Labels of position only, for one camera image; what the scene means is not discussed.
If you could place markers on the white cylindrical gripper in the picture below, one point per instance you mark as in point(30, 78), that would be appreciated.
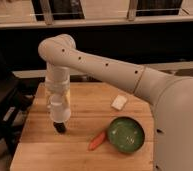
point(59, 110)

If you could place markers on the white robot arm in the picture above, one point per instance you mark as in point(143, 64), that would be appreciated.
point(170, 97)

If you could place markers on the white eraser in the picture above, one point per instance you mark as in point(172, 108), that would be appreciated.
point(119, 102)

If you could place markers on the green ceramic cup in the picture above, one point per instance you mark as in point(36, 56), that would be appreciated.
point(126, 135)

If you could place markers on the orange carrot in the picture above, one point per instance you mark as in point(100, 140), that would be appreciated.
point(97, 141)

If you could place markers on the black chair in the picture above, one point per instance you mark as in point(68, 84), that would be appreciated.
point(11, 102)

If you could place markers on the metal window railing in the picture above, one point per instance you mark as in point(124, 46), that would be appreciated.
point(76, 13)

